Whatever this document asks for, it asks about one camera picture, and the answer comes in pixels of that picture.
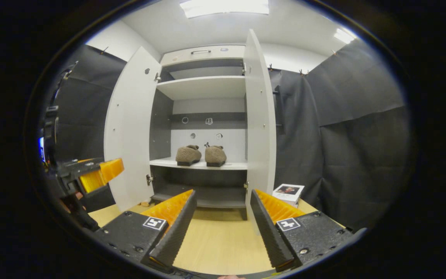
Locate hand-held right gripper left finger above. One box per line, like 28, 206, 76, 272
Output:
93, 189, 198, 272

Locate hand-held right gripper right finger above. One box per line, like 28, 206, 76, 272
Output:
249, 189, 354, 273

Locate white shoe cabinet door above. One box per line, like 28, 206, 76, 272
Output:
243, 29, 277, 233
103, 46, 162, 212

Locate brown fuzzy shoe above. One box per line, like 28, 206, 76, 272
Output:
205, 145, 227, 167
175, 145, 202, 167

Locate white shoe cabinet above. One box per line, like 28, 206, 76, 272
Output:
149, 45, 249, 220

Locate white cabinet drawer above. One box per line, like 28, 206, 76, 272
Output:
160, 45, 245, 65

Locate white photo-cover book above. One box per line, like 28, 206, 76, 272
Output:
272, 183, 305, 208

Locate large ceiling light panel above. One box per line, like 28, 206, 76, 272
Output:
180, 0, 270, 19

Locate small ceiling light panel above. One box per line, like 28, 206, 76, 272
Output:
333, 28, 357, 44

